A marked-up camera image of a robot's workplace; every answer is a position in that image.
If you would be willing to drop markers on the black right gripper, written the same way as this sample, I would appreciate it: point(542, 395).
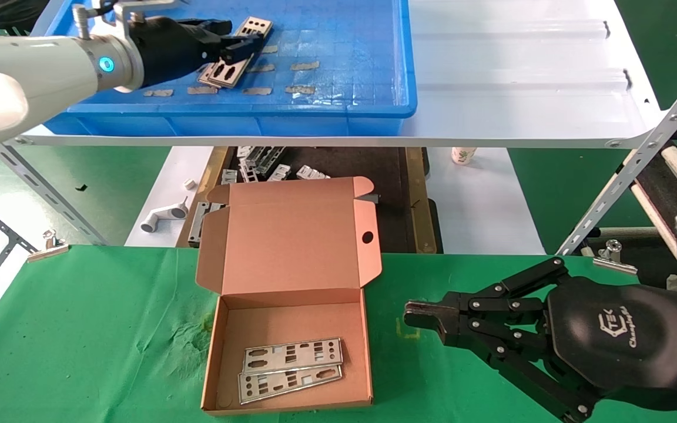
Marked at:
point(620, 341)

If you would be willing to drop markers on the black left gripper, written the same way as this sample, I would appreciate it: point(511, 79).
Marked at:
point(174, 50)

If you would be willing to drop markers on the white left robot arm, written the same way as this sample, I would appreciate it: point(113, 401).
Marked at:
point(39, 64)

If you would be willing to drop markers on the blue plastic tray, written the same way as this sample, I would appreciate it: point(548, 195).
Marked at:
point(344, 76)

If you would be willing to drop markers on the brown cardboard box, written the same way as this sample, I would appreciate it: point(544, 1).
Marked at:
point(291, 247)

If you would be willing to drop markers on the brown tape strip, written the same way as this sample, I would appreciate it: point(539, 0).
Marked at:
point(304, 66)
point(158, 93)
point(256, 91)
point(270, 50)
point(263, 68)
point(202, 90)
point(300, 90)

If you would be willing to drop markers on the silver binder clip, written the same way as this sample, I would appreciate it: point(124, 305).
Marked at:
point(613, 258)
point(47, 249)

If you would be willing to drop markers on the white bottle with pink print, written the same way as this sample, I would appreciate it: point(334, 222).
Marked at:
point(463, 155)

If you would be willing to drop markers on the white plastic pipe fitting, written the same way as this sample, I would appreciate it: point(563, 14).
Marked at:
point(165, 214)

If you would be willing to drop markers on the grey flat metal plate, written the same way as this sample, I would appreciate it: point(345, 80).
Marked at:
point(197, 226)

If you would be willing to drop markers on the black conveyor belt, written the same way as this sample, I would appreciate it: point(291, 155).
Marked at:
point(667, 188)

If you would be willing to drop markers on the grey perforated shelf upright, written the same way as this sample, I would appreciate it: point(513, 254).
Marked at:
point(50, 197)
point(638, 157)

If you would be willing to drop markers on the white metal shelf board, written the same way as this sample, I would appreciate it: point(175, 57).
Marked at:
point(520, 70)

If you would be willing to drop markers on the green table cloth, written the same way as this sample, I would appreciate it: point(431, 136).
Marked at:
point(80, 329)

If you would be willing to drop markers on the small silver metal bracket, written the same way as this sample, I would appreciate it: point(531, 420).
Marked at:
point(248, 173)
point(278, 173)
point(312, 173)
point(243, 152)
point(229, 176)

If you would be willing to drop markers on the long silver metal bracket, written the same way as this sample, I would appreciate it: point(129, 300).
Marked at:
point(265, 160)

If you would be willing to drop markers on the black tray with wooden frame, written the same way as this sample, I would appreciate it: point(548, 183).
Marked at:
point(385, 194)

